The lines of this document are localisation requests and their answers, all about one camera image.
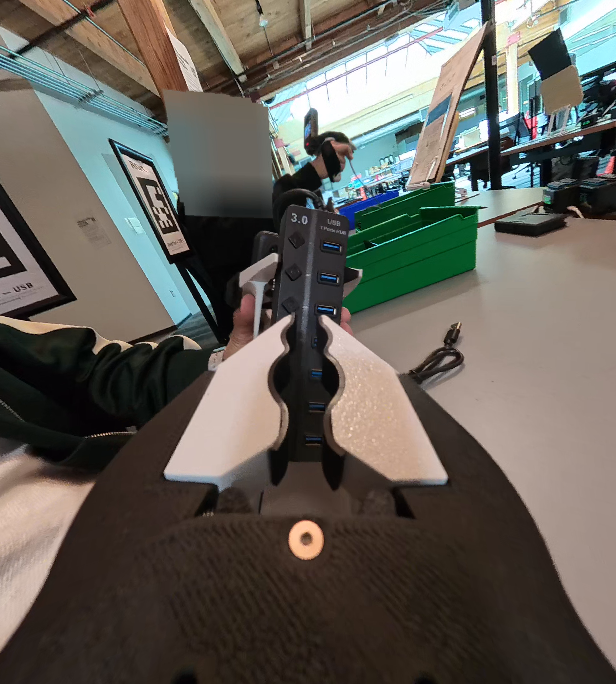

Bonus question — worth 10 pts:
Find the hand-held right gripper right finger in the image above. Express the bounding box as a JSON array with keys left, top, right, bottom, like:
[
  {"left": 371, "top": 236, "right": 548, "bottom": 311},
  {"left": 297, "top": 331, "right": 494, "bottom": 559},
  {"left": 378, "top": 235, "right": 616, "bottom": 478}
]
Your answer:
[{"left": 320, "top": 317, "right": 451, "bottom": 491}]

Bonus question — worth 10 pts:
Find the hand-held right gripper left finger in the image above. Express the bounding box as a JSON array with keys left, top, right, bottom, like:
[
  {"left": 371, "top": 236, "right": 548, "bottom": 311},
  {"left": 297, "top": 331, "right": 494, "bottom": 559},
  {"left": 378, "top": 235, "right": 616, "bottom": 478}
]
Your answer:
[{"left": 164, "top": 314, "right": 296, "bottom": 491}]

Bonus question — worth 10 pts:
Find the black USB hub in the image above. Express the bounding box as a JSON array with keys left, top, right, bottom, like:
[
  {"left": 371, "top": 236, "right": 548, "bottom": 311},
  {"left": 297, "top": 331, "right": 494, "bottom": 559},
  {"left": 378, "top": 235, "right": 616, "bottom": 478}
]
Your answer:
[{"left": 271, "top": 204, "right": 349, "bottom": 463}]

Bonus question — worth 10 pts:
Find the black hub cable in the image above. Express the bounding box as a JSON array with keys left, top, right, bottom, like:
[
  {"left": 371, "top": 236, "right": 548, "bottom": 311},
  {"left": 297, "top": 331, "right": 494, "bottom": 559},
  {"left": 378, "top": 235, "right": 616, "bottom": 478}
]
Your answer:
[{"left": 272, "top": 188, "right": 324, "bottom": 225}]

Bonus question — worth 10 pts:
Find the green plastic bin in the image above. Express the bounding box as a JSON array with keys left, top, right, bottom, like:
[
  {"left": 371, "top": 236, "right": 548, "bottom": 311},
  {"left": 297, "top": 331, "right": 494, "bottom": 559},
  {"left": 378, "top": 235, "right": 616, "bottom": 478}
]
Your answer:
[{"left": 342, "top": 182, "right": 488, "bottom": 315}]

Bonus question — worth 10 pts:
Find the person's left forearm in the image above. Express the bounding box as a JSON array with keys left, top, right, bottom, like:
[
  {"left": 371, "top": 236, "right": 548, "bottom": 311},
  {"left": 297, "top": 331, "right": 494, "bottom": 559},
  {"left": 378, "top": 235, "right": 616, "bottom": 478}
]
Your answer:
[{"left": 0, "top": 302, "right": 227, "bottom": 428}]

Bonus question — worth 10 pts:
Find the blue plastic bin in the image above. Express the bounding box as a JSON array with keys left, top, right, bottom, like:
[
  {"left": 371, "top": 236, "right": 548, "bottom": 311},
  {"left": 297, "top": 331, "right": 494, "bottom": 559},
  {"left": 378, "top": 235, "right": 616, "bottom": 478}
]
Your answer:
[{"left": 335, "top": 193, "right": 401, "bottom": 216}]

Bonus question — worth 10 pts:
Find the black external drive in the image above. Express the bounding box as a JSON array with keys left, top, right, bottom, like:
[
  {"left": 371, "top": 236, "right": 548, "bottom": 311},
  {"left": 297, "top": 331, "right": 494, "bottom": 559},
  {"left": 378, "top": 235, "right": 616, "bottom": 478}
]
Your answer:
[{"left": 494, "top": 211, "right": 568, "bottom": 237}]

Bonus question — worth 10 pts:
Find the wooden board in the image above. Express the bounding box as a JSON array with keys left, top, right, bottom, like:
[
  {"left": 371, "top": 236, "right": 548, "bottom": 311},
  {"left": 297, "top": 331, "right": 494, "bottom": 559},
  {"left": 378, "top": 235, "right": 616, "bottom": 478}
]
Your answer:
[{"left": 407, "top": 21, "right": 489, "bottom": 189}]

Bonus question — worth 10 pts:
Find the black battery charger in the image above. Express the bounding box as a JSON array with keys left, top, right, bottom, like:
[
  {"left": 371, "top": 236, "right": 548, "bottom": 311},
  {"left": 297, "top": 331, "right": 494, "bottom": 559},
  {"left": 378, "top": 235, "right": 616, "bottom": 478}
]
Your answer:
[
  {"left": 578, "top": 173, "right": 616, "bottom": 214},
  {"left": 542, "top": 179, "right": 581, "bottom": 213}
]

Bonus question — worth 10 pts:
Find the long wooden workbench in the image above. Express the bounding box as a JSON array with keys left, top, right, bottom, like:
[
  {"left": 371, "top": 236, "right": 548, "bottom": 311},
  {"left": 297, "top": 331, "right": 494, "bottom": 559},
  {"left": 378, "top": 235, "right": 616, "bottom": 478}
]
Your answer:
[{"left": 447, "top": 109, "right": 616, "bottom": 167}]

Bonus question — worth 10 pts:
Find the person in green jacket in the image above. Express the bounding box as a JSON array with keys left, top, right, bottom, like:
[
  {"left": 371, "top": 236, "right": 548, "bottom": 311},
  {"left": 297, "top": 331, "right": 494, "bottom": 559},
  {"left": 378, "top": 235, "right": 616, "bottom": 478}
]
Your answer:
[{"left": 0, "top": 374, "right": 143, "bottom": 684}]

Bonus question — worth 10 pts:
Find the black and tan panel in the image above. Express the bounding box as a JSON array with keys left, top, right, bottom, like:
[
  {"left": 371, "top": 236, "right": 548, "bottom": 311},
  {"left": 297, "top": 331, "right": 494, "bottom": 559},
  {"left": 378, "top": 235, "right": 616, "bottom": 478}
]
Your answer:
[{"left": 527, "top": 28, "right": 584, "bottom": 115}]

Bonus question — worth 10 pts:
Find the coiled black USB cable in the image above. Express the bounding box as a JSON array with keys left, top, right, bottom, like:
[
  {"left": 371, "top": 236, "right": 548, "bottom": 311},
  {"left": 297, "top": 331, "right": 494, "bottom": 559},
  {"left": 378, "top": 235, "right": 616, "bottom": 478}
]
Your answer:
[{"left": 407, "top": 321, "right": 465, "bottom": 384}]

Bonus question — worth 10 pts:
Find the paper wall notice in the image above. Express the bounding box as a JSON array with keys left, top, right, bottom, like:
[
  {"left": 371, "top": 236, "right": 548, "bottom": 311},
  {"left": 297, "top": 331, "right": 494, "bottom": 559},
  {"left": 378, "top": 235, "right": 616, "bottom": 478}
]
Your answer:
[{"left": 76, "top": 216, "right": 112, "bottom": 250}]

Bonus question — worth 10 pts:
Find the black steel post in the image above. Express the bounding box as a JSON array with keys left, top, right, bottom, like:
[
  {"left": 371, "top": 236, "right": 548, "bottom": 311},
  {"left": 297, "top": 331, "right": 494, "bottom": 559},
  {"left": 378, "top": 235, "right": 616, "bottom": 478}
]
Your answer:
[{"left": 480, "top": 0, "right": 503, "bottom": 191}]

